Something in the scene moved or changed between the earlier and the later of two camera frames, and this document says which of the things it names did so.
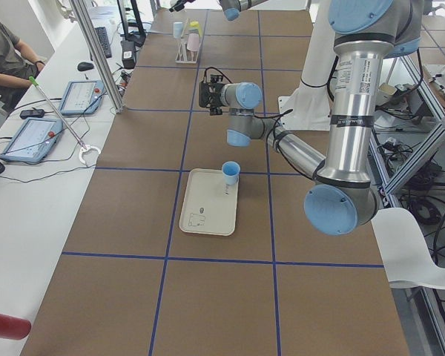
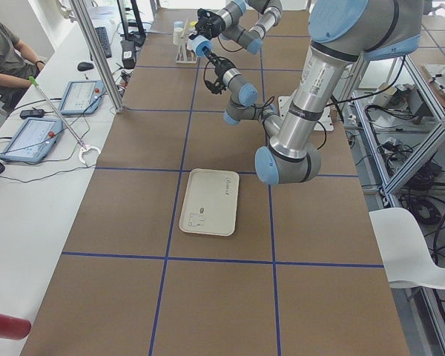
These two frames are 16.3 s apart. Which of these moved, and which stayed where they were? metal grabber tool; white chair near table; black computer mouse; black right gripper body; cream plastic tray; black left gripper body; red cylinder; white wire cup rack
Moved: black left gripper body; black right gripper body
Stayed: white wire cup rack; metal grabber tool; cream plastic tray; black computer mouse; white chair near table; red cylinder
